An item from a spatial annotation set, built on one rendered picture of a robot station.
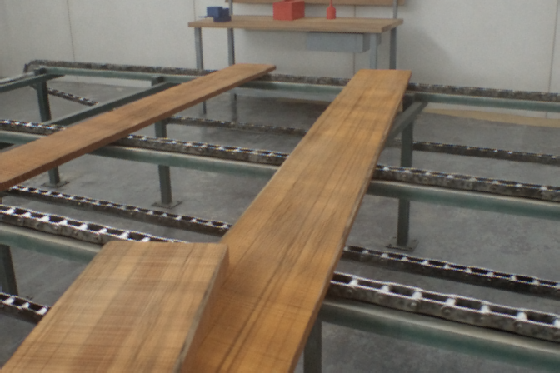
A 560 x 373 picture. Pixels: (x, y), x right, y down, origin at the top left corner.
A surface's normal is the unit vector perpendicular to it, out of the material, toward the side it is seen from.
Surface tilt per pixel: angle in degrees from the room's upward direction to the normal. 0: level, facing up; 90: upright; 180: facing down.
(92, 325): 0
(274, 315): 0
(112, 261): 0
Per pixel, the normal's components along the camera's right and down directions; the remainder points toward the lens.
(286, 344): -0.03, -0.95
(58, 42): -0.40, 0.34
